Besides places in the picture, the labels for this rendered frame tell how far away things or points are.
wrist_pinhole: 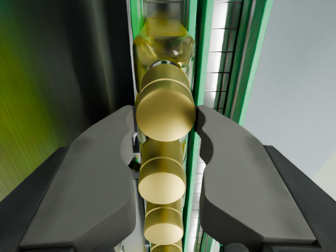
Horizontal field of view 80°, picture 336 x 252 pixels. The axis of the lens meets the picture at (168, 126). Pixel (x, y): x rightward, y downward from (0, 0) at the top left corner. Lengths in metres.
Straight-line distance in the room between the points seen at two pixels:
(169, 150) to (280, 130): 0.58
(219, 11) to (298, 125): 0.46
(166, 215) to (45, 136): 0.14
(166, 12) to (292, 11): 0.31
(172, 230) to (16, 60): 0.19
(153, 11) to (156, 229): 0.32
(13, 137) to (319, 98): 0.68
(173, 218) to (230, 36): 0.31
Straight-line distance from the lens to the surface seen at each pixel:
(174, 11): 0.38
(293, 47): 0.61
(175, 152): 0.16
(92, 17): 0.51
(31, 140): 0.22
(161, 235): 0.19
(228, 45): 0.40
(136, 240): 0.80
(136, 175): 0.36
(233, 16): 0.40
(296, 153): 0.80
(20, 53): 0.22
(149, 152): 0.16
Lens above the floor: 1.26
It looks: 58 degrees down
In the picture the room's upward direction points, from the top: 178 degrees clockwise
